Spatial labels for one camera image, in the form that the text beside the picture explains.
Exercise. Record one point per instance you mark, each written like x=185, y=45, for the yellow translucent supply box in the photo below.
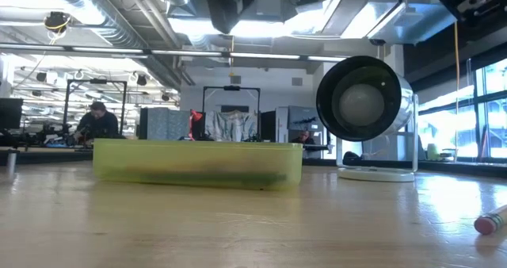
x=198, y=157

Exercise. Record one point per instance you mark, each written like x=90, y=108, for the cream pencil pink eraser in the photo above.
x=489, y=223

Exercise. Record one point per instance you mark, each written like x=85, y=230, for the red jacket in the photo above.
x=195, y=121

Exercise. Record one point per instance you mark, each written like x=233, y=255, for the grey cover cloth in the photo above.
x=231, y=125

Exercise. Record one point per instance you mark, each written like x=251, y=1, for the black monitor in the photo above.
x=10, y=113
x=268, y=123

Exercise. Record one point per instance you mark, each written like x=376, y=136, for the grey partition panel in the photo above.
x=164, y=123

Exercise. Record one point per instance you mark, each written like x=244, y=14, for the person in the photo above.
x=305, y=137
x=99, y=121

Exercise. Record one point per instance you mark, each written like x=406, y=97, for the green bottle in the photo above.
x=433, y=153

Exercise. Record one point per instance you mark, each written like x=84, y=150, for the black gantry frame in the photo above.
x=95, y=81
x=231, y=88

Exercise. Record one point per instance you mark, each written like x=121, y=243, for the black frame clamp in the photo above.
x=351, y=158

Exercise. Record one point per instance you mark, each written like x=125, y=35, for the white cylindrical post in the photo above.
x=12, y=165

